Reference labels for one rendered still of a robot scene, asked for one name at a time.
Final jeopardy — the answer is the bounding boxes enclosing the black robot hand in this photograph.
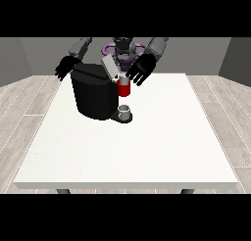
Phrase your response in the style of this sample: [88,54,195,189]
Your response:
[54,55,83,82]
[125,53,158,87]

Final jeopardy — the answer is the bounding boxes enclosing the small grey coffee pod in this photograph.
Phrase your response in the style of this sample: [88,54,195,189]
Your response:
[118,72,128,86]

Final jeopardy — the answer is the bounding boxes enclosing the red pod holder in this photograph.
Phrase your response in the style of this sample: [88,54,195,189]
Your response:
[117,78,132,98]

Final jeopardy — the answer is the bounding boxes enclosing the pale grey machine lid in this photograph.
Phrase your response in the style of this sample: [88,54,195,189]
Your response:
[100,54,121,80]

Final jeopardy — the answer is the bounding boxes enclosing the black coffee machine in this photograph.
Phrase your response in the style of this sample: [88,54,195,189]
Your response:
[70,62,133,123]

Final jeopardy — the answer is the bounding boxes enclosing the grey robot trunk purple rings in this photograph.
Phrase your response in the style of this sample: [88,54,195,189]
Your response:
[101,37,147,73]

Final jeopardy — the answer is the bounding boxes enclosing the small grey cup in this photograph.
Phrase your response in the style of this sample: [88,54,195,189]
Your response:
[118,104,132,121]

